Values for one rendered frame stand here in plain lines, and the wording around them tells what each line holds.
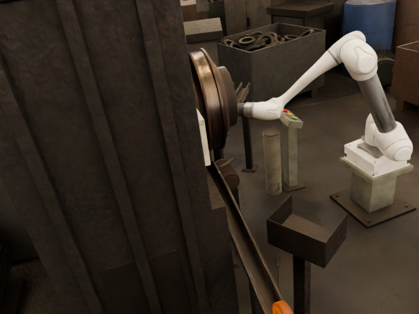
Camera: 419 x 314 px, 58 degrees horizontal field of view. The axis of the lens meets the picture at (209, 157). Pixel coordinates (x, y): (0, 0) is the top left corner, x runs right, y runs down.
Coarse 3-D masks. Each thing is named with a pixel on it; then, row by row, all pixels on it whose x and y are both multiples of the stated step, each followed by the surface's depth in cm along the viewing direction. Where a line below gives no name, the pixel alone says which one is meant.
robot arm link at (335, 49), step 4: (352, 32) 197; (356, 32) 196; (360, 32) 196; (344, 36) 199; (348, 36) 196; (352, 36) 194; (356, 36) 195; (360, 36) 194; (364, 36) 196; (340, 40) 199; (344, 40) 194; (364, 40) 195; (336, 44) 200; (340, 44) 195; (332, 48) 201; (336, 48) 198; (340, 48) 194; (332, 52) 200; (336, 52) 199; (336, 56) 200; (340, 60) 201
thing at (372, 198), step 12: (360, 180) 253; (396, 180) 250; (348, 192) 277; (360, 192) 257; (372, 192) 246; (384, 192) 250; (348, 204) 265; (360, 204) 261; (372, 204) 252; (384, 204) 256; (396, 204) 259; (408, 204) 257; (360, 216) 253; (372, 216) 252; (384, 216) 250; (396, 216) 250
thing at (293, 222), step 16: (288, 208) 170; (272, 224) 156; (288, 224) 169; (304, 224) 168; (272, 240) 161; (288, 240) 154; (304, 240) 148; (320, 240) 142; (336, 240) 151; (304, 256) 152; (320, 256) 146; (304, 272) 168; (304, 288) 174; (304, 304) 179
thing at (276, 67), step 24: (288, 24) 455; (240, 48) 425; (264, 48) 377; (288, 48) 392; (312, 48) 408; (240, 72) 398; (264, 72) 389; (288, 72) 404; (264, 96) 401; (312, 96) 438
